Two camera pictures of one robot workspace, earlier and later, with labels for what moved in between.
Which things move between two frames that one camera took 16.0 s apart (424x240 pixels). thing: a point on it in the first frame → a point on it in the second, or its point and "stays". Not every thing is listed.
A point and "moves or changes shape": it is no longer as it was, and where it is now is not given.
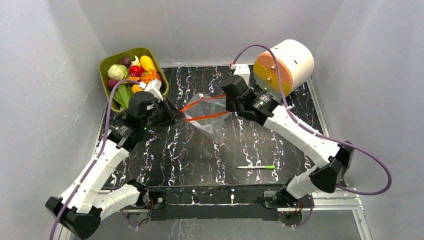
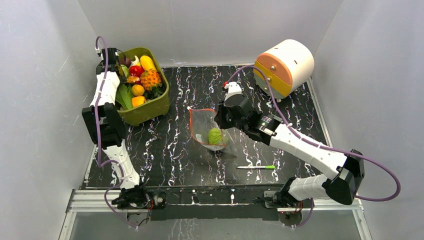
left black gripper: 173,115 → 102,66
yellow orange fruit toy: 136,88 stays
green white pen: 267,167 stays
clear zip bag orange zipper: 208,114 moves or changes shape
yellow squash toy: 147,63 stays
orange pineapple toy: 149,75 stays
